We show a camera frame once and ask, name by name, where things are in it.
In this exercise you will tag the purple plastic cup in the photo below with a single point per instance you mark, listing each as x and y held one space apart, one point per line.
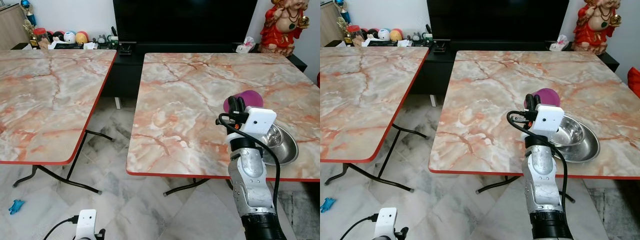
252 99
549 97

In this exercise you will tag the marble-top folding table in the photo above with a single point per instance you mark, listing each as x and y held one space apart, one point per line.
200 105
365 100
490 100
45 100

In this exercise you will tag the stainless steel bowl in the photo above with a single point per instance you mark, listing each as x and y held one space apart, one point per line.
580 142
286 147

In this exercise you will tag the white pink tissue pack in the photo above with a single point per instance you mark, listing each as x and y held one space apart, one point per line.
245 46
559 44

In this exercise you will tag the small blue toy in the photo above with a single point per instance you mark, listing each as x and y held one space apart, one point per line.
328 204
16 206

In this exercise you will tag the red laughing figure statue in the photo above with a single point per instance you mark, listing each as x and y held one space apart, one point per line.
595 32
280 35

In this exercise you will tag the black flat television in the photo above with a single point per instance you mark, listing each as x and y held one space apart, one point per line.
497 20
185 20

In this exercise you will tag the red cushion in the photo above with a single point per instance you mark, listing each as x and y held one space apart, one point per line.
635 82

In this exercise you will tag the black television foot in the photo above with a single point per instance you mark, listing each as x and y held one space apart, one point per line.
440 46
125 48

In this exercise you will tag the light wooden cabinet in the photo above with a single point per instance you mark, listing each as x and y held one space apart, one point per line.
330 25
12 27

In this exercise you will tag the red-lidded clear jar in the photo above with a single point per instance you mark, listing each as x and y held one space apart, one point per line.
40 36
354 33

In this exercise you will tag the blue gold trophy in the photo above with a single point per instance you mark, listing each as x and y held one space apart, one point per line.
342 11
29 12

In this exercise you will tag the orange pink round toy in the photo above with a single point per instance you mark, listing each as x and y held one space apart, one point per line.
82 37
396 34

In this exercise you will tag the black round toy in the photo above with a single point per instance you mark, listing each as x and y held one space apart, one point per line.
58 36
372 33

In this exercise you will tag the white round toy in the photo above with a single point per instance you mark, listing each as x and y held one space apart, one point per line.
383 34
69 37

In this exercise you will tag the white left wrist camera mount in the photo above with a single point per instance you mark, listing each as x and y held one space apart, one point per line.
385 222
86 224

